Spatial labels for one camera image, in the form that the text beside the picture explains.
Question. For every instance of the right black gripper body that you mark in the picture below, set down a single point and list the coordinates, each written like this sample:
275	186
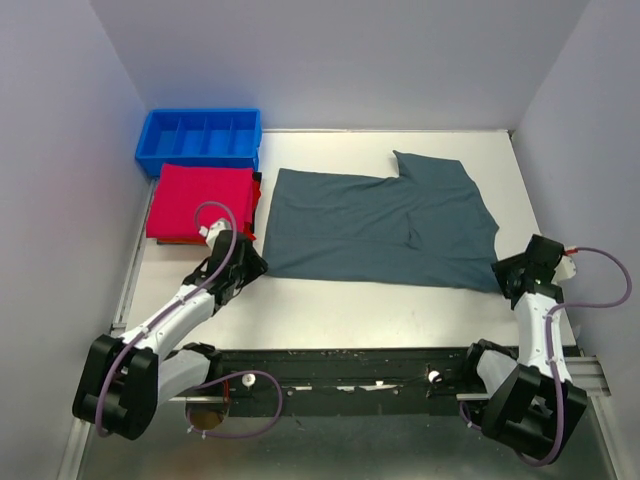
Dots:
506	268

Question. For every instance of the grey blue t shirt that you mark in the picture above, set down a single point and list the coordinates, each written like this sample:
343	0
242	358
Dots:
427	226

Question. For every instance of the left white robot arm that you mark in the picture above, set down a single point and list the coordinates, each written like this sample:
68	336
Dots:
125	378

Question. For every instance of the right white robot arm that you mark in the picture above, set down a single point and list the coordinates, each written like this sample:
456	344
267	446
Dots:
533	406

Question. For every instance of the folded magenta t shirt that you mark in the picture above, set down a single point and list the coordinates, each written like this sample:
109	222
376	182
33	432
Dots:
200	200

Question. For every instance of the blue plastic divided bin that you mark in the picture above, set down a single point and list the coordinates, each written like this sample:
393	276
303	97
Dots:
227	138

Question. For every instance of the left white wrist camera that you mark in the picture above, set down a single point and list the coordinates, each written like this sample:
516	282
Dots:
211	233

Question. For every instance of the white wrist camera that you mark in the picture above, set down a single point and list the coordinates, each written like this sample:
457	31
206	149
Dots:
565	270
211	233

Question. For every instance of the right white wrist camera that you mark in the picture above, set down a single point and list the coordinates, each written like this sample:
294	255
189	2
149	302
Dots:
565	270

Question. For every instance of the aluminium extrusion frame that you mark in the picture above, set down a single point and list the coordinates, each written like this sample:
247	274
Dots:
529	398

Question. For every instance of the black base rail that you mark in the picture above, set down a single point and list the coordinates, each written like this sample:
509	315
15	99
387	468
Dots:
340	383

